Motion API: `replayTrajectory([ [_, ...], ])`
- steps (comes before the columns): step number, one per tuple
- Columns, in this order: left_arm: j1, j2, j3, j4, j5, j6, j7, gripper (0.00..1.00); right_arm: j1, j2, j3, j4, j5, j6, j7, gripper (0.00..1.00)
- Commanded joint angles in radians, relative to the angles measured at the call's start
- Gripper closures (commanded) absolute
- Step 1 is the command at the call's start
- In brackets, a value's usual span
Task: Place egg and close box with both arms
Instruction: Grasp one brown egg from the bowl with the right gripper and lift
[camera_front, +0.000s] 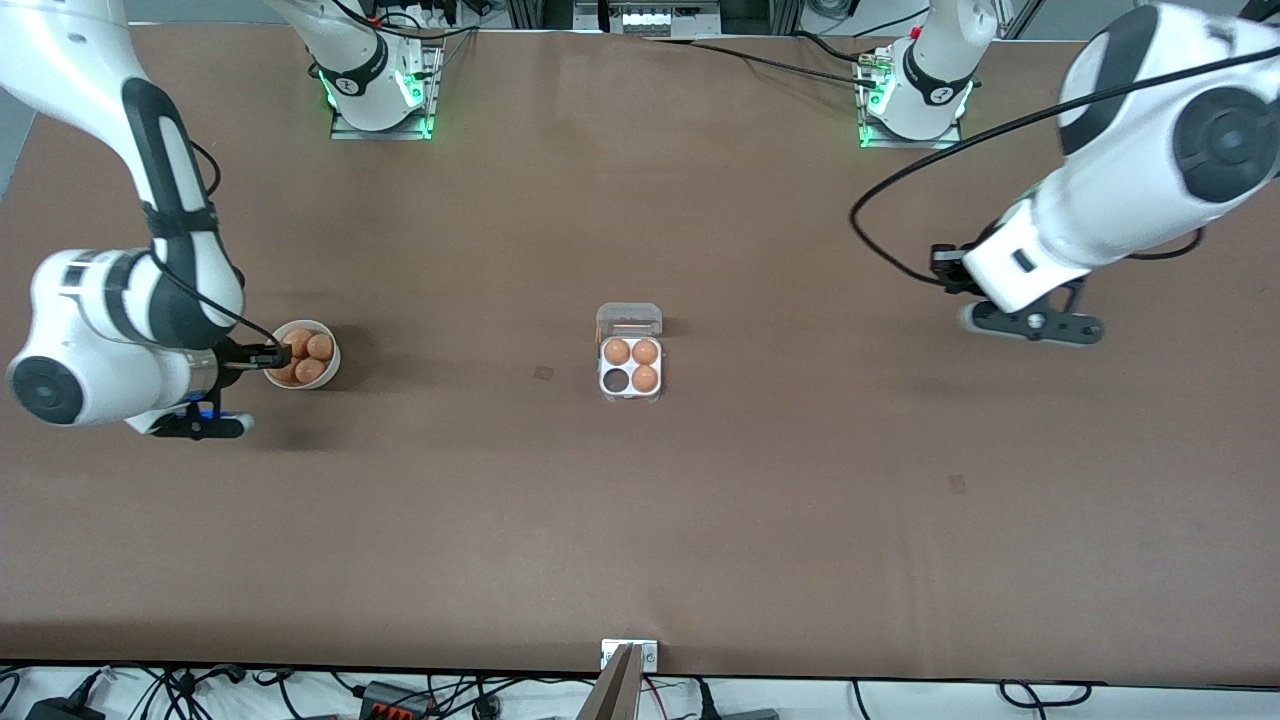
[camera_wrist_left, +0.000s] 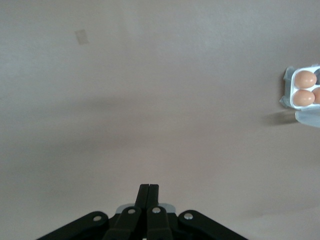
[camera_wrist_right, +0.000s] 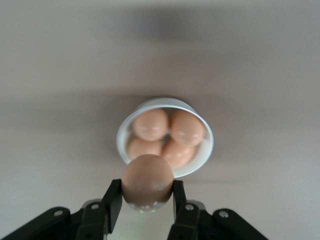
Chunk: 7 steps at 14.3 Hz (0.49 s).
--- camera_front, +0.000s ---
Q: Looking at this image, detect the clear plastic egg box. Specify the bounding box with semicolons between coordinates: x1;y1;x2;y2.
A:
596;302;664;404

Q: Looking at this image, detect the white round bowl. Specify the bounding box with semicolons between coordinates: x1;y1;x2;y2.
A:
262;319;342;391

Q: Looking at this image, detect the black orange power strip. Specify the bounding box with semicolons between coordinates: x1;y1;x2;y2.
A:
360;682;438;720

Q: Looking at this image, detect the white power strip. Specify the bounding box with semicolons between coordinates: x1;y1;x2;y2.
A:
608;2;693;37

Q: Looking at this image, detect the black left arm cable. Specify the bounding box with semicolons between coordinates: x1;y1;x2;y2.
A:
850;45;1280;291

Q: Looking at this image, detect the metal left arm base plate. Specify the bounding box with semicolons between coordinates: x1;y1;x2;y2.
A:
858;45;963;151

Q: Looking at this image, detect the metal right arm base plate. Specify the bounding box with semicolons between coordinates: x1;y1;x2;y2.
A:
330;45;437;141

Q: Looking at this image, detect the long black cable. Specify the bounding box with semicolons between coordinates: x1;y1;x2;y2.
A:
640;36;879;87

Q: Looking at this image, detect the grey camera support beam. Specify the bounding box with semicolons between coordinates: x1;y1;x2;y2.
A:
578;645;641;720

